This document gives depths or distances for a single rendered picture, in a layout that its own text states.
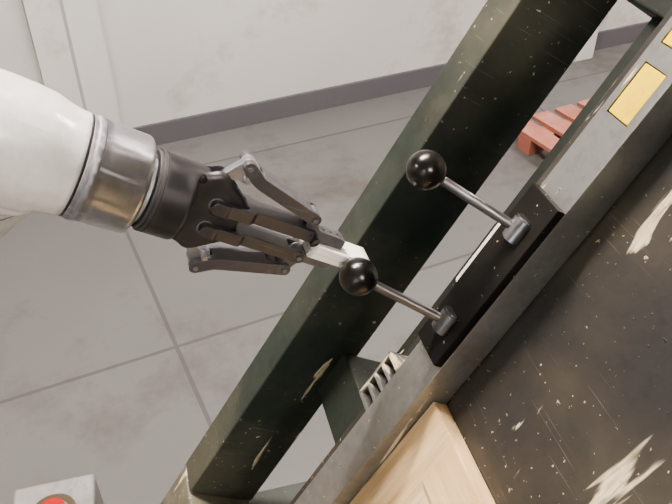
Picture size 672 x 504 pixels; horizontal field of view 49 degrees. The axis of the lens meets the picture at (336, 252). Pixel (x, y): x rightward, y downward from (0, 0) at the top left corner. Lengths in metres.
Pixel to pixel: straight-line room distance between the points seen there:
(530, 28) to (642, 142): 0.24
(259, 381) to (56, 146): 0.57
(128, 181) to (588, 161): 0.40
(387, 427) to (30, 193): 0.44
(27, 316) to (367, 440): 2.33
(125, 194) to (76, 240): 2.77
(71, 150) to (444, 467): 0.46
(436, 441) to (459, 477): 0.05
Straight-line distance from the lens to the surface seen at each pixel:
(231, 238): 0.68
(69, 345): 2.87
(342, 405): 1.03
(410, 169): 0.68
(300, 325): 1.00
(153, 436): 2.49
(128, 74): 3.83
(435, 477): 0.78
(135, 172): 0.61
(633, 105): 0.69
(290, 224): 0.69
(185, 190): 0.63
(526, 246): 0.70
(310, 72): 4.15
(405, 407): 0.79
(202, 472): 1.19
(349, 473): 0.86
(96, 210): 0.62
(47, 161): 0.60
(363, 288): 0.70
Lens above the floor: 1.90
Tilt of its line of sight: 37 degrees down
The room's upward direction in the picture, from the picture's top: straight up
